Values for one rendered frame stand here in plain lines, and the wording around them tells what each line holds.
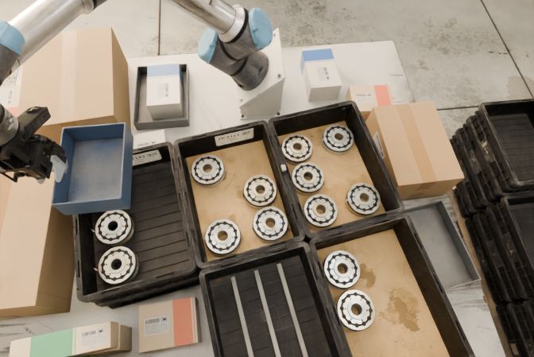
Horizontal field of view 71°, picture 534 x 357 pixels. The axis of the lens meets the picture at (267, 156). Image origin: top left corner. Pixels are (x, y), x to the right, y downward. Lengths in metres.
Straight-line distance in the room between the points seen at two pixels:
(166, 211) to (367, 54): 1.08
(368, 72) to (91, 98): 1.07
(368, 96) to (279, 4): 1.62
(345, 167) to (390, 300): 0.42
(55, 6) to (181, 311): 0.84
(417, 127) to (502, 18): 2.12
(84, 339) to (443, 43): 2.69
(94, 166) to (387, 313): 0.87
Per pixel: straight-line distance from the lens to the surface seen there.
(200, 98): 1.53
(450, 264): 1.40
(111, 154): 1.02
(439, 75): 2.78
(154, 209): 1.20
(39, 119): 0.90
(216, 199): 1.17
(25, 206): 1.27
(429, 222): 1.41
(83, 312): 1.33
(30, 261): 1.20
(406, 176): 1.26
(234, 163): 1.22
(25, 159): 0.86
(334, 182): 1.22
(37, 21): 0.98
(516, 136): 2.04
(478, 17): 3.31
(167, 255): 1.15
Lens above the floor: 1.92
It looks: 63 degrees down
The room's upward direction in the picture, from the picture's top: 4 degrees clockwise
